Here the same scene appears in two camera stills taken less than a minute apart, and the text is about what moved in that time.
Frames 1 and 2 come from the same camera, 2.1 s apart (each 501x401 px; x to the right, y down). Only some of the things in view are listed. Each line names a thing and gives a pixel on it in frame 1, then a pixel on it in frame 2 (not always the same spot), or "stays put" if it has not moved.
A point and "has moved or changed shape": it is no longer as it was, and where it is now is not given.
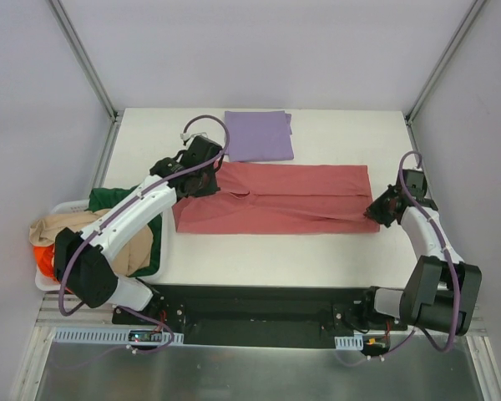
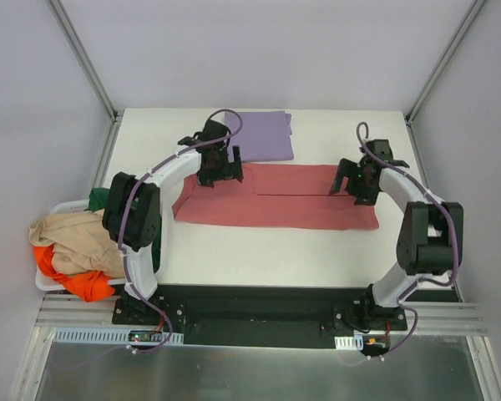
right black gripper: [384, 206] to [351, 184]
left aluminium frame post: [83, 59] stays put
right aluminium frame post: [445, 60] stays put
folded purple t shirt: [260, 135] stays put
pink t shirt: [269, 197] has moved or changed shape
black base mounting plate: [261, 317] stays put
